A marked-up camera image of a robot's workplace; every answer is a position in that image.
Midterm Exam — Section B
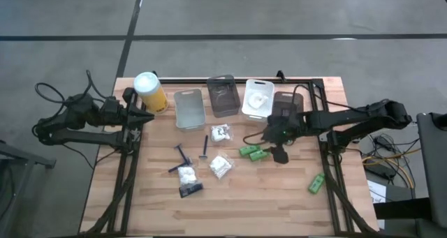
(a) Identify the black power brick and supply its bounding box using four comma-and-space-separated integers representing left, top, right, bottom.
365, 162, 398, 180

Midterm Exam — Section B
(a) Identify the blue disposable razor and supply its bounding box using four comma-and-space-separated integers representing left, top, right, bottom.
167, 158, 193, 174
198, 134, 210, 161
173, 142, 192, 164

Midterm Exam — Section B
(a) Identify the grey office chair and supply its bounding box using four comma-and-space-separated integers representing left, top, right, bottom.
416, 111, 447, 238

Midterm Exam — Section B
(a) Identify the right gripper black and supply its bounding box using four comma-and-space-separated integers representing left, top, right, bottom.
261, 113, 305, 165

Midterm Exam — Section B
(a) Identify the clear bag of cotton swabs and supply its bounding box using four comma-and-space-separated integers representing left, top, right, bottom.
208, 153, 235, 181

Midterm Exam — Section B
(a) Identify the clear bag of white cotton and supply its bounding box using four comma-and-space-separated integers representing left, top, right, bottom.
246, 91, 270, 111

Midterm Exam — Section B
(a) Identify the white paper sheet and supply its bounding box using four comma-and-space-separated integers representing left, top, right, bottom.
365, 179, 388, 204

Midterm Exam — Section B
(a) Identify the dark grey plastic bin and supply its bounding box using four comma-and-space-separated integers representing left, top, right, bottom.
271, 90, 305, 119

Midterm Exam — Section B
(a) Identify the cotton bag with black script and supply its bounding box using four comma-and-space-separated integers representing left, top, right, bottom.
210, 123, 233, 143

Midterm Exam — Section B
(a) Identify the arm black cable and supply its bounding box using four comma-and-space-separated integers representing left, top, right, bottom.
242, 83, 372, 147
33, 69, 108, 105

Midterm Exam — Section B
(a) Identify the grey metal stand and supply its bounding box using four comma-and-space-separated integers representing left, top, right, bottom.
0, 139, 57, 238

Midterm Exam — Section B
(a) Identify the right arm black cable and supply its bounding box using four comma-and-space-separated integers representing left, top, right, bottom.
242, 83, 372, 147

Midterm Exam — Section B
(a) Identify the yellow canister with white lid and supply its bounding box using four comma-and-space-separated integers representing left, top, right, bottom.
133, 71, 170, 115

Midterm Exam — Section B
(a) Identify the smoky translucent plastic bin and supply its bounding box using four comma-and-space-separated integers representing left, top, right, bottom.
205, 73, 242, 119

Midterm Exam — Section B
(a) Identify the white plastic bin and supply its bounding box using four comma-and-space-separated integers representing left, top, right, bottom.
240, 77, 276, 124

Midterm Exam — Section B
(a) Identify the light grey plastic bin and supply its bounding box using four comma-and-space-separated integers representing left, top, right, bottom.
173, 87, 207, 133

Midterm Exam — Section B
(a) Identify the clear bag of cotton balls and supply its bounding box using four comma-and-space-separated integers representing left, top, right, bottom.
176, 164, 198, 186

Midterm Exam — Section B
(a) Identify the black aluminium table frame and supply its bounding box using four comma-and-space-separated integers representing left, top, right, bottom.
82, 75, 372, 237

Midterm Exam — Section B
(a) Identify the black packet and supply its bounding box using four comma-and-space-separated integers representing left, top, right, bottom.
177, 181, 205, 200

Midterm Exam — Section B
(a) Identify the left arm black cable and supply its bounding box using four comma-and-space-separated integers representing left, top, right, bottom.
33, 69, 108, 105

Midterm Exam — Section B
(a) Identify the yellow floor cable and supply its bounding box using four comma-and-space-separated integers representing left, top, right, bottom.
360, 147, 420, 191

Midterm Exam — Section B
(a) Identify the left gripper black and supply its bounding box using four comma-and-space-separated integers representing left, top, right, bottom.
103, 96, 156, 128

